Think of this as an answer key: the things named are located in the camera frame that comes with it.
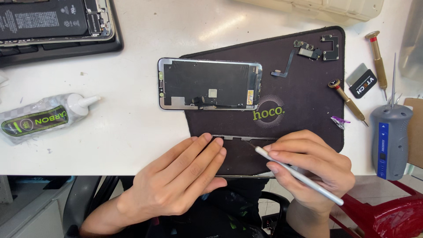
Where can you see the clear plastic bag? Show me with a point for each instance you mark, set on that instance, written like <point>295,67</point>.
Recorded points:
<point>413,39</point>

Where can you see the purple plastic scrap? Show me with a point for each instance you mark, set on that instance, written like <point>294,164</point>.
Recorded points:
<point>338,121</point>

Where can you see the silver pen-shaped precision tool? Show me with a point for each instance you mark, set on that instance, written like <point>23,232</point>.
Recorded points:
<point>317,188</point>

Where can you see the black work mat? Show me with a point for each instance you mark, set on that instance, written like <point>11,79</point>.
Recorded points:
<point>297,92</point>

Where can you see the person's left hand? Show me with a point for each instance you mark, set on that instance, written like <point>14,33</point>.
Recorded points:
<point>165,185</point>

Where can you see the phone display assembly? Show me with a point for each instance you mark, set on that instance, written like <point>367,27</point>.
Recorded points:
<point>205,79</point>

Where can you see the red plastic stool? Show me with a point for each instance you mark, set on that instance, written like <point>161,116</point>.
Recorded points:
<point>396,218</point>

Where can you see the gold screwdriver with red collar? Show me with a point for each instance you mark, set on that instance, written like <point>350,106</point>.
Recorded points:
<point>377,59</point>

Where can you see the person's right hand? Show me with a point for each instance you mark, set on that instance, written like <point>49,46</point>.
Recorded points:
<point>320,168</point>

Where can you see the silver tweezers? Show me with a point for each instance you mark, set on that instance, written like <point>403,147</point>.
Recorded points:
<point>393,79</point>

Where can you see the brown cardboard piece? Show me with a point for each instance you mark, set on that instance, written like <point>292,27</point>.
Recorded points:
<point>417,132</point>

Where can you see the black scraper with metal blade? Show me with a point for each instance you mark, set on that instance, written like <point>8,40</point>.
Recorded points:
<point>363,84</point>

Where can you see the small black notched bracket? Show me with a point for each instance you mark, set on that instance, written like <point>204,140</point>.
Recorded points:
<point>335,49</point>

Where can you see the opened phone with black battery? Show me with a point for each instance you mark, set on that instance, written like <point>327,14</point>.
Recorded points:
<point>43,16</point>

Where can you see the dark phone screen panel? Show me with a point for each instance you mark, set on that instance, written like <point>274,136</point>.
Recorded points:
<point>241,158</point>

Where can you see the white glue tube green label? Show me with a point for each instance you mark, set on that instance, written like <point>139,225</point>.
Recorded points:
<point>39,119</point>

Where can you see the black office chair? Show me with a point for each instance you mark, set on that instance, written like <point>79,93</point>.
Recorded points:
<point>79,198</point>

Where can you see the grey cabinet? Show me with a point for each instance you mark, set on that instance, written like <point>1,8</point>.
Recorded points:
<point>33,215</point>

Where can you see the gold screwdriver with black cap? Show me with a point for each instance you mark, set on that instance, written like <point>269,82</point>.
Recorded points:
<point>347,99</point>

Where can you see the black tray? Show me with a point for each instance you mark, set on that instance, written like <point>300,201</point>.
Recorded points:
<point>66,53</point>

